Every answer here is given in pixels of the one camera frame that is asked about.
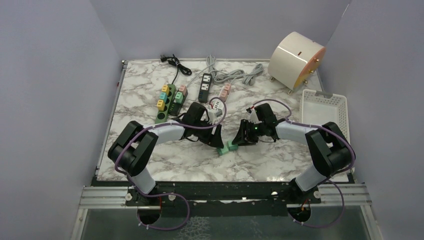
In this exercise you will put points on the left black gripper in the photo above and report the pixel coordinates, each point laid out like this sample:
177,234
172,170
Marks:
214,140

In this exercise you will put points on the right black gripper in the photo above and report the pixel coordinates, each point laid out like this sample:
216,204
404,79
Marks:
242,139

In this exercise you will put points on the green plug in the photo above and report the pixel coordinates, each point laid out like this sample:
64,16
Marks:
232,147
179,97
222,151

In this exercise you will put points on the pink plug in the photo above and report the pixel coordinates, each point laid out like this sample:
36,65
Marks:
183,89
227,87
223,96

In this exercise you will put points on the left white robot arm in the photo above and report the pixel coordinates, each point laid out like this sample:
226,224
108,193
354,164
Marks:
132,149

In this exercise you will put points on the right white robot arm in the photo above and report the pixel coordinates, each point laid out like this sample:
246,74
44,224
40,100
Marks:
329,149

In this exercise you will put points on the green plug on black strip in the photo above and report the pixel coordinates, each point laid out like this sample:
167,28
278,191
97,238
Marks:
179,97

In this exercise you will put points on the pink plug on black strip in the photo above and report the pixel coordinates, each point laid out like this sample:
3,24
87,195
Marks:
183,89

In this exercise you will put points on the yellow plug lower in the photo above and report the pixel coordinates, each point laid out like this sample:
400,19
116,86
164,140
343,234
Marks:
161,105

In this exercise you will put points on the yellow plug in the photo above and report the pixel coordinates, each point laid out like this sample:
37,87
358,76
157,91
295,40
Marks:
161,105
165,89

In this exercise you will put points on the blue plug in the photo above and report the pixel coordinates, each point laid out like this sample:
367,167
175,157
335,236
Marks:
163,96

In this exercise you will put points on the yellow plug upper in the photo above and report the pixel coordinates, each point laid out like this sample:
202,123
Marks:
165,89

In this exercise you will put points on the white power strip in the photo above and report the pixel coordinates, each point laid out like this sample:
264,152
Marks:
218,104

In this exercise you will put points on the black power strip left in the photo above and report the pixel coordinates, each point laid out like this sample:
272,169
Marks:
175,108

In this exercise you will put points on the black power strip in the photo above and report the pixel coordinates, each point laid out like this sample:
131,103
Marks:
204,88
175,108

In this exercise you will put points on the black power strip middle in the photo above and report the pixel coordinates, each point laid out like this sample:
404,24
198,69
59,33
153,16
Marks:
204,88

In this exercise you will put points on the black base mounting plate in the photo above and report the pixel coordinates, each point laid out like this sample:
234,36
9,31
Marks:
207,199

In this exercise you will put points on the green power strip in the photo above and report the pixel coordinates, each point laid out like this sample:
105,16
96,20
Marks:
162,117

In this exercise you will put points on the white plastic basket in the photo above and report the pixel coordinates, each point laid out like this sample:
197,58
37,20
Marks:
318,108

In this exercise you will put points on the beige cylindrical container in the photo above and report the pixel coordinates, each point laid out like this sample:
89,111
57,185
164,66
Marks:
295,59

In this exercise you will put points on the aluminium rail frame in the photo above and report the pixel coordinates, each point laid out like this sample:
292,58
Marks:
345,213

